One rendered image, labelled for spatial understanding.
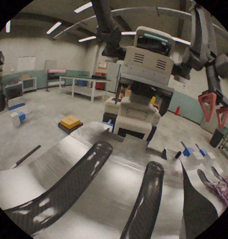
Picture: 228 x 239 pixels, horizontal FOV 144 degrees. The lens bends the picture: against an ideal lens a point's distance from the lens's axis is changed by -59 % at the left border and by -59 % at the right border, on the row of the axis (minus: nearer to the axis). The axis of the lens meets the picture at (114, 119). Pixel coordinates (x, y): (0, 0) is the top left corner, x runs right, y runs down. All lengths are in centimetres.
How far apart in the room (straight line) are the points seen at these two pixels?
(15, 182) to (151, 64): 60
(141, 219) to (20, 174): 18
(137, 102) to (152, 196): 49
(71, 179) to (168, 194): 15
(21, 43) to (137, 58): 663
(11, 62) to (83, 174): 656
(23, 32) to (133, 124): 710
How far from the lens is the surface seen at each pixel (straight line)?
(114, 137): 25
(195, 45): 56
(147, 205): 16
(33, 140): 37
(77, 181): 15
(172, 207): 17
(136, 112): 53
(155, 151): 25
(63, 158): 17
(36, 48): 683
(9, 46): 683
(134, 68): 48
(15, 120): 50
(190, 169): 31
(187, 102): 569
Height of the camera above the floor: 102
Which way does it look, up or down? 26 degrees down
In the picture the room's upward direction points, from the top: 12 degrees clockwise
